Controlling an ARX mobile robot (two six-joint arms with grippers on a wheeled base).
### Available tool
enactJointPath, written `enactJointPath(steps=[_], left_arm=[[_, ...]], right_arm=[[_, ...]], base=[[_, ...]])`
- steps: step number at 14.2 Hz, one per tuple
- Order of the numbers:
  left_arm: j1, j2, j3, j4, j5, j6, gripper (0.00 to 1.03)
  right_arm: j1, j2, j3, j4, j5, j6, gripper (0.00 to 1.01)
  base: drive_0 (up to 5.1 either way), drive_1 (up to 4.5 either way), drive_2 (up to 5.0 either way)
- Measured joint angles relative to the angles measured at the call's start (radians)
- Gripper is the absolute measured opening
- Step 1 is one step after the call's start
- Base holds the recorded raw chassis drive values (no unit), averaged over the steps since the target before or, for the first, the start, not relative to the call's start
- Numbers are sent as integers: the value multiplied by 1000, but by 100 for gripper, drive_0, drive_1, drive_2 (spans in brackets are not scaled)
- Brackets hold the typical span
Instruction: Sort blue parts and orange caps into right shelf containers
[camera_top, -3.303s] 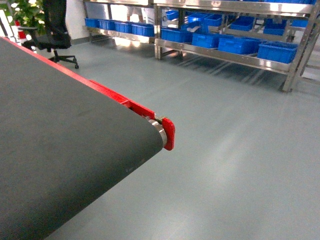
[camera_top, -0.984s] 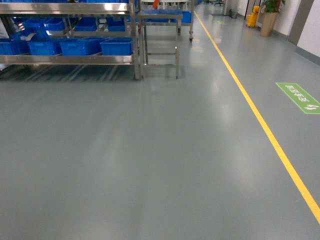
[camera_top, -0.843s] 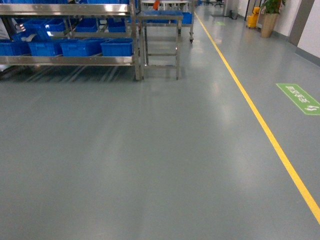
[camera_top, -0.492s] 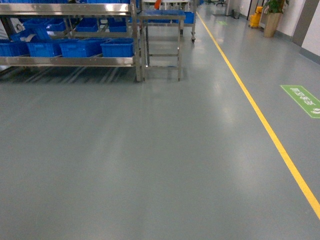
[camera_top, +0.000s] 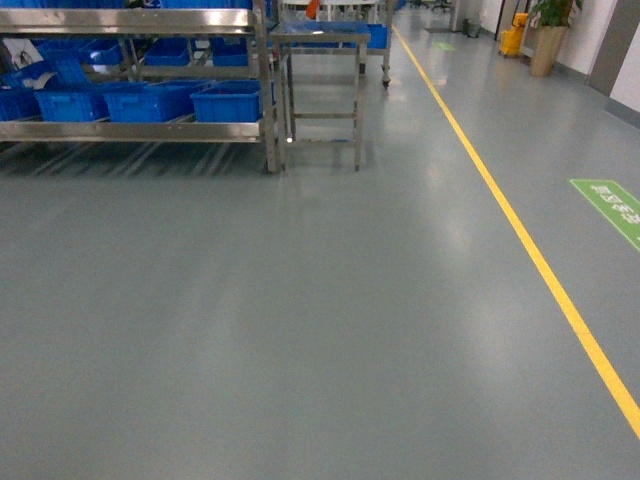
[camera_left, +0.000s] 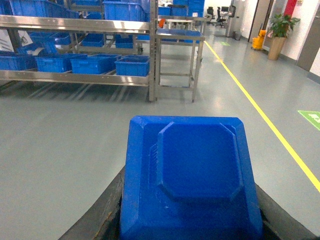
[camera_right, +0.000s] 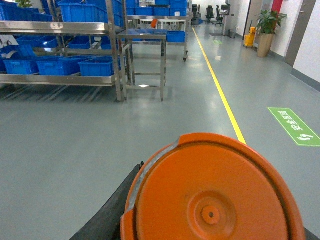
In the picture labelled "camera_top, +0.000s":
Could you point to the steel roller shelf rack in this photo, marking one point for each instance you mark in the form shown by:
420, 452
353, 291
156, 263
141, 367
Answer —
118, 72

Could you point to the blue crate right front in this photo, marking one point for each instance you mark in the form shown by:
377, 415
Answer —
231, 101

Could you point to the blue crate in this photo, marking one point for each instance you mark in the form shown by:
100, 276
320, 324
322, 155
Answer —
231, 101
155, 103
80, 103

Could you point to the small steel table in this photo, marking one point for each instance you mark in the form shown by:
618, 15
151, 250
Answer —
319, 85

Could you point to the blue crate left front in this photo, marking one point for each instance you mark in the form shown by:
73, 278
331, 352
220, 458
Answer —
155, 103

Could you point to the blue crate far left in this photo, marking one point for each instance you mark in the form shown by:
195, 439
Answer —
80, 103

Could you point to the yellow mop bucket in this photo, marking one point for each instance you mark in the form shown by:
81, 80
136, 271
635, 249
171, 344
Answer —
511, 39

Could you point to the green potted plant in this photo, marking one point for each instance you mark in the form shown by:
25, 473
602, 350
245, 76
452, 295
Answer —
551, 19

